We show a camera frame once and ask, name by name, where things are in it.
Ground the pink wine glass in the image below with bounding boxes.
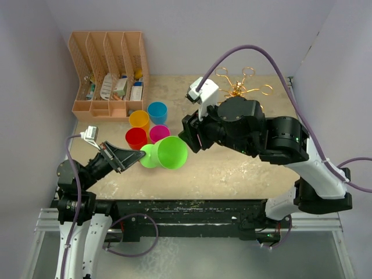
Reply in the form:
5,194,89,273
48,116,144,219
149,124,170,144

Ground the white medicine box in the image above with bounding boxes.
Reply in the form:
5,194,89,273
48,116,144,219
113,77,127,97

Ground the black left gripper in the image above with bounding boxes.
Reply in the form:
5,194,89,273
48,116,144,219
81,139,145,189

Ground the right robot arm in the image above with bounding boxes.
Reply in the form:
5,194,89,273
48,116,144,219
178,96,352,227

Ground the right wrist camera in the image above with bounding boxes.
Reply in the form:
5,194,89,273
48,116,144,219
186,77,219,121

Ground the peach desk organizer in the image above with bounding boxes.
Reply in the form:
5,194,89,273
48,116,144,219
68,31,150,122

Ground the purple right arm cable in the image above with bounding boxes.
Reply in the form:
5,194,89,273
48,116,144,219
196,44,372,251

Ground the gold wire glass rack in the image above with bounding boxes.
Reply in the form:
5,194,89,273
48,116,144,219
214,67,274,99

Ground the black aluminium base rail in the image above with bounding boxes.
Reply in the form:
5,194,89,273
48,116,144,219
34,198,344,242

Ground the red wine glass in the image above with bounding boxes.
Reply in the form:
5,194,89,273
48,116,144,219
125,127,148,150

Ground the white blister pack box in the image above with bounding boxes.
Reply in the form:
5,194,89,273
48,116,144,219
130,81,144,101

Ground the yellow small object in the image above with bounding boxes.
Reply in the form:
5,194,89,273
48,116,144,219
134,69,143,80

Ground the blue wine glass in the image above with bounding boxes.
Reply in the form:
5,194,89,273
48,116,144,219
147,102,167,125

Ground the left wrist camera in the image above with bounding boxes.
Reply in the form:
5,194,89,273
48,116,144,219
80,126,100,150

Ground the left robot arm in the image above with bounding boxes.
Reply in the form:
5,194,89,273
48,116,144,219
55,141,146,278

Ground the yellow wine glass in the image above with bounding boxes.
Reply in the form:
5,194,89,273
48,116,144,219
129,110,150,133

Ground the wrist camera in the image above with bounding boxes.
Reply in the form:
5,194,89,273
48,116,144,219
186,77,219,121
80,126,100,150

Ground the green wine glass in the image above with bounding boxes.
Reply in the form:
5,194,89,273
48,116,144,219
139,136,188,170

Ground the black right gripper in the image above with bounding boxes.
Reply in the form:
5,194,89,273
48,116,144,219
178,96,256,156

